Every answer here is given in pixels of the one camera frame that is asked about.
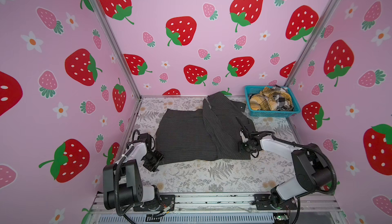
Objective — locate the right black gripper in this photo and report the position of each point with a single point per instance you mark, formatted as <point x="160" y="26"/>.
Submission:
<point x="251" y="151"/>

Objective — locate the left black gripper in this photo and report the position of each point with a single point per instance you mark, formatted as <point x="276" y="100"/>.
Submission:
<point x="154" y="167"/>

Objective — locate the dark grey striped shirt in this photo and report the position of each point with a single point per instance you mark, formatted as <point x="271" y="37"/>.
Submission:
<point x="207" y="134"/>

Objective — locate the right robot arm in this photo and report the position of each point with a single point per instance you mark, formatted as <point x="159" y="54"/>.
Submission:
<point x="313" y="170"/>

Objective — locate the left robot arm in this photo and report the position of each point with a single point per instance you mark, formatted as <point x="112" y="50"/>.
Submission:
<point x="122" y="184"/>

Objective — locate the yellow plaid shirt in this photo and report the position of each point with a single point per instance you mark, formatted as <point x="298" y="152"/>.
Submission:
<point x="272" y="99"/>

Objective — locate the teal plastic basket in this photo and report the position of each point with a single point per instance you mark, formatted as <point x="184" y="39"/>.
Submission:
<point x="251" y="90"/>

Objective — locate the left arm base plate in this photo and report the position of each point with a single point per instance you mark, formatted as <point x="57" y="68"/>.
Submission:
<point x="163" y="203"/>

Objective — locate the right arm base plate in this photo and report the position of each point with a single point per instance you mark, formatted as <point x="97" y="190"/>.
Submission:
<point x="273" y="202"/>

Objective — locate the aluminium rail frame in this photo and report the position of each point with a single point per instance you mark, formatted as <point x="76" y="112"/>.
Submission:
<point x="226" y="208"/>

